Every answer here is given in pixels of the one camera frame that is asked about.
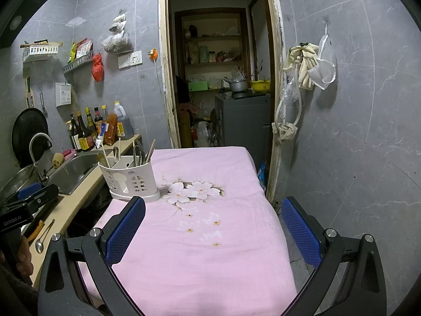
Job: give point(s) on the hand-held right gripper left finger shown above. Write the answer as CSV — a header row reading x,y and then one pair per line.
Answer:
x,y
126,230

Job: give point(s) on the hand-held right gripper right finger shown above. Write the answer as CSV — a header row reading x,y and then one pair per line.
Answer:
x,y
299,230

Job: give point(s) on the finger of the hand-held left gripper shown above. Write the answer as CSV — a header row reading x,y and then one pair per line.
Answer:
x,y
44,196
29,191

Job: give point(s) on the white plastic utensil holder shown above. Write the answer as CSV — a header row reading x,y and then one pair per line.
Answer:
x,y
131,181

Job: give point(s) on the gold spoon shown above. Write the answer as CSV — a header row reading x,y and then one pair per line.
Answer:
x,y
100,158

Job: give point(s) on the wooden chopstick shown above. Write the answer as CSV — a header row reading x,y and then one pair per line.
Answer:
x,y
119,148
105,154

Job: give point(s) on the long silver spoon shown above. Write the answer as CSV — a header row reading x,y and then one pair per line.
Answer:
x,y
116,153

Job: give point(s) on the person's left forearm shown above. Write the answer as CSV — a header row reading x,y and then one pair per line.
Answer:
x,y
13,296

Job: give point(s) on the person's left hand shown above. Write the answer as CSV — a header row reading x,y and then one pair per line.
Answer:
x,y
25,256

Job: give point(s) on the steel cooking pot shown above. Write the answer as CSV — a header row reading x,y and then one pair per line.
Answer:
x,y
16,179

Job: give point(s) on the beige kitchen counter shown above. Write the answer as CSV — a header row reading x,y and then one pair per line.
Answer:
x,y
72,207

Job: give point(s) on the small metal spoon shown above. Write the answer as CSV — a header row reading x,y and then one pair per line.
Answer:
x,y
40,245

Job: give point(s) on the loofah sponge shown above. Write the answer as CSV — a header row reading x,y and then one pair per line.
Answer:
x,y
58,160

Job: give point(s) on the steel sink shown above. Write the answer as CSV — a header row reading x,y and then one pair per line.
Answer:
x,y
75,171

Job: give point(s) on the pink soap dish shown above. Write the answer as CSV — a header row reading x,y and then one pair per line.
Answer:
x,y
69,153

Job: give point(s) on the steel faucet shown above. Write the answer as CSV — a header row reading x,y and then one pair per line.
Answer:
x,y
37,136

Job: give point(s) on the black frying pan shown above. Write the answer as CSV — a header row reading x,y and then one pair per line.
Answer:
x,y
28,131

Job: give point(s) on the tan cap soy sauce bottle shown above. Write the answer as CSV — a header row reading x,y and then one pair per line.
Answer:
x,y
85,138

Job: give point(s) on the blue and white packet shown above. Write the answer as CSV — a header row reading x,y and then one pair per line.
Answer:
x,y
101,138

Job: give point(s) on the pink floral table cloth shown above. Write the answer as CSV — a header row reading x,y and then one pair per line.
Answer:
x,y
204,256

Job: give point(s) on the yellow cap sauce bottle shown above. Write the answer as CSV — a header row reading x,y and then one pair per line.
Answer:
x,y
90,121

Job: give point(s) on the dark cap sauce bottle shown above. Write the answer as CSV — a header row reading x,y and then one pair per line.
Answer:
x,y
98,120

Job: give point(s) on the orange spice packet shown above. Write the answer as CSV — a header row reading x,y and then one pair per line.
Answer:
x,y
111,130

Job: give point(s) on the knotted cream rag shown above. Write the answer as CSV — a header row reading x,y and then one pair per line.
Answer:
x,y
284,133

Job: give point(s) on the clear bottle with yellow cap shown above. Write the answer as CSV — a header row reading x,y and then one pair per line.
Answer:
x,y
104,113

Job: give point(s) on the cooking oil jug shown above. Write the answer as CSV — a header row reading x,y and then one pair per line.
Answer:
x,y
124,121

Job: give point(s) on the grey cabinet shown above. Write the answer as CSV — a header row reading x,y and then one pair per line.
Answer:
x,y
243,128

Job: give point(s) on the yellow gas cylinder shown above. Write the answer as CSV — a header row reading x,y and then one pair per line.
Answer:
x,y
185,128

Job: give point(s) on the white plastic jug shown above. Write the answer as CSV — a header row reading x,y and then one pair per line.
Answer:
x,y
201,135

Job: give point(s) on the red plastic bag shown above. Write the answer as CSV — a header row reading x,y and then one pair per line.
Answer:
x,y
97,69

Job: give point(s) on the yellow pot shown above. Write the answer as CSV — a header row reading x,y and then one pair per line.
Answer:
x,y
260,86

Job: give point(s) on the seasoning packets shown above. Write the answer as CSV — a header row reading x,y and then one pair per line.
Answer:
x,y
80,49

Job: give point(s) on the aluminium pot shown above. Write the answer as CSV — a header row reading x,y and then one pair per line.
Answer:
x,y
237,85

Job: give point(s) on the green box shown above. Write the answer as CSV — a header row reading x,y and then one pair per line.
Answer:
x,y
198,86

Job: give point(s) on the white mesh bag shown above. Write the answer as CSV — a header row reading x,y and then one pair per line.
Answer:
x,y
325,69

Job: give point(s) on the cream rubber gloves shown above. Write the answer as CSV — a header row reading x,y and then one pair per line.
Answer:
x,y
302,65

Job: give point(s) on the dried plant stems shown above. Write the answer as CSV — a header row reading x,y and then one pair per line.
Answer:
x,y
258,70

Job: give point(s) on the clear bag of dried goods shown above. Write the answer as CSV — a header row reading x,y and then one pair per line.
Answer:
x,y
116,41

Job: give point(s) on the orange plug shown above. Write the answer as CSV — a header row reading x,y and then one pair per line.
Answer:
x,y
152,55

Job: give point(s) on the black range hood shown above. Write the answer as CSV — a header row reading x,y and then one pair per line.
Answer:
x,y
19,6

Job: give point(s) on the wooden storage shelf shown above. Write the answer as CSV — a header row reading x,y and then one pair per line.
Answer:
x,y
213,39

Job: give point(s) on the white perforated wall box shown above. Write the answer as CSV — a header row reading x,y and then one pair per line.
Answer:
x,y
63,94

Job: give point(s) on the grey wall rack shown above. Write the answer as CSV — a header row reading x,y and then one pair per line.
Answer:
x,y
79,62

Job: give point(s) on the white wall basket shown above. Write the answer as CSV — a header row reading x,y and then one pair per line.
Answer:
x,y
42,51

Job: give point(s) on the white wall switch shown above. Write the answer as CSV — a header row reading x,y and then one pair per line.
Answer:
x,y
124,61

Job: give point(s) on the wooden door frame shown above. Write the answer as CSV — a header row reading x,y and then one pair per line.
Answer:
x,y
164,72

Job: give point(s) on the white wall socket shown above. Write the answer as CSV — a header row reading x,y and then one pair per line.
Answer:
x,y
136,58

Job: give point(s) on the clear wall hook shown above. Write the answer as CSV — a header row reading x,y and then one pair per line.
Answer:
x,y
325,20

